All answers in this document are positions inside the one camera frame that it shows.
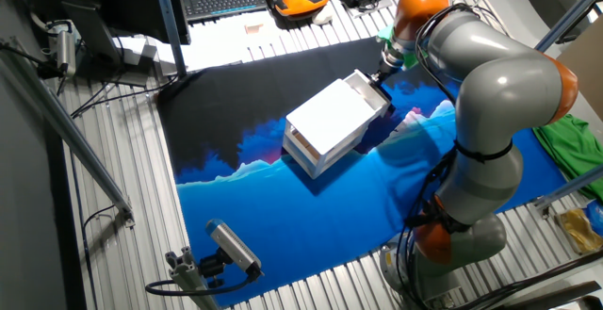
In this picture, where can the white paper sheet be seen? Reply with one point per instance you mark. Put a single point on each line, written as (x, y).
(216, 48)

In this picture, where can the white drawer cabinet frame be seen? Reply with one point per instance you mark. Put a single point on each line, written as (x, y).
(330, 117)

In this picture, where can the aluminium profile bar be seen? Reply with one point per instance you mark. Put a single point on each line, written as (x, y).
(70, 131)
(570, 186)

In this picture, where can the pale wooden block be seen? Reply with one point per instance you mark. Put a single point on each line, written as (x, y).
(254, 28)

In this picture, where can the aluminium profile post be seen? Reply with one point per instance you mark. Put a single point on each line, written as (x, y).
(572, 11)
(168, 22)

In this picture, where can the aluminium camera mount profile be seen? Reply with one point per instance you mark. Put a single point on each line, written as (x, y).
(188, 277)

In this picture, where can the silver camera on mount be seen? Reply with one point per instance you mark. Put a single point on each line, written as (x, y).
(66, 51)

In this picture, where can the green cloth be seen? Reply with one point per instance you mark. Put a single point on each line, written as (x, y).
(570, 150)

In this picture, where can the black computer keyboard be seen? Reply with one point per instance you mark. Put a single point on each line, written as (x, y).
(221, 1)

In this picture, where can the blue black printed cloth mat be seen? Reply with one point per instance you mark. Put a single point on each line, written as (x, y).
(306, 220)

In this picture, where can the brown cardboard board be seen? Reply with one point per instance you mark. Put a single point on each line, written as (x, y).
(584, 70)

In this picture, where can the silver camera with blue end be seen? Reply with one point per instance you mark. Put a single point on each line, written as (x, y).
(233, 246)

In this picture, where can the green wrist mount bracket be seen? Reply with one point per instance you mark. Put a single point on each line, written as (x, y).
(385, 33)

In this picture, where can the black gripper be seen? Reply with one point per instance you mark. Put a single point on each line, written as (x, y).
(390, 64)

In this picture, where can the blue plastic bag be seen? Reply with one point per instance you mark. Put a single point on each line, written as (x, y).
(596, 216)

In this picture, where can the silver orange robot arm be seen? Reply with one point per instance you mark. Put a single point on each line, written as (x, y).
(499, 84)

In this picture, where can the yellow plastic bag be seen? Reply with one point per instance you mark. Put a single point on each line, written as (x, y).
(577, 230)

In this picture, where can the white lumpy object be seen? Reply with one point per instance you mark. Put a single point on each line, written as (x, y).
(323, 16)

